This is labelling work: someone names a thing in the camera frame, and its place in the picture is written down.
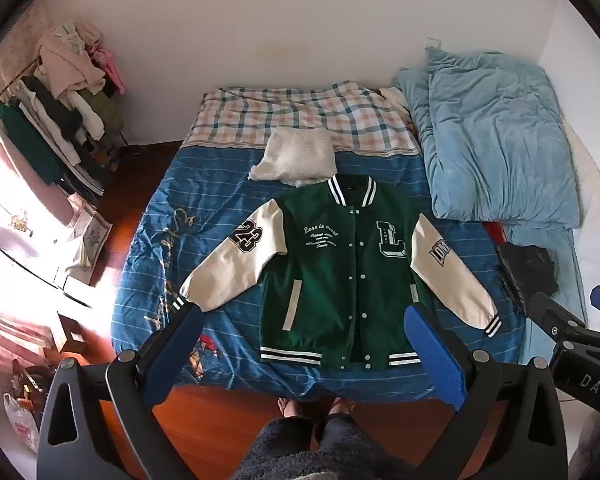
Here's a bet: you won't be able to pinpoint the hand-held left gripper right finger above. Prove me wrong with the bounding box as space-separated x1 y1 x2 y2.
402 304 569 480

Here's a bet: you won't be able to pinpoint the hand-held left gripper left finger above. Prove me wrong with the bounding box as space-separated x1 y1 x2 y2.
36 304 204 480

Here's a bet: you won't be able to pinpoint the green varsity jacket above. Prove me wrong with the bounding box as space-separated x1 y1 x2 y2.
179 174 502 372

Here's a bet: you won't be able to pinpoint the row of hanging clothes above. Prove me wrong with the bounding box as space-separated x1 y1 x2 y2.
0 75 126 196

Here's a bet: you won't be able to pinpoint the pile of pink clothes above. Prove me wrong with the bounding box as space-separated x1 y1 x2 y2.
37 20 127 98

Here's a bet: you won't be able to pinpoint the black cloth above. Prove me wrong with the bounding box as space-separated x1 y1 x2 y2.
495 244 560 317

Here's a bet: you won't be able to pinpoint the red cloth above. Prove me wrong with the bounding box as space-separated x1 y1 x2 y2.
482 221 507 249

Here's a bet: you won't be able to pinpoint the cardboard box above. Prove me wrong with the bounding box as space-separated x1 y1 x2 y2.
55 310 89 354

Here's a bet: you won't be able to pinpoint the cream blanket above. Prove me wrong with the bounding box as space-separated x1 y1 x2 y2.
562 122 600 306

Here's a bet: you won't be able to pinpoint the embroidered cushion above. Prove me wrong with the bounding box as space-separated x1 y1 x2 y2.
70 194 114 269

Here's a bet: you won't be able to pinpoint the person's legs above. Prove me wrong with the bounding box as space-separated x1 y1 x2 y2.
229 396 397 480

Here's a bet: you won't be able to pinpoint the white plastic bag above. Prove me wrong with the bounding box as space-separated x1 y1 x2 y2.
2 392 44 454

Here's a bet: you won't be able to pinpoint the light blue duvet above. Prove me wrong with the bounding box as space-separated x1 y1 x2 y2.
391 49 582 232

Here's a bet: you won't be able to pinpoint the white fluffy cloth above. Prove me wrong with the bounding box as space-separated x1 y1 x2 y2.
249 126 338 187

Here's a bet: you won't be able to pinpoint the plaid blanket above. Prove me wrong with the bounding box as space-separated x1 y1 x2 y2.
182 81 423 158

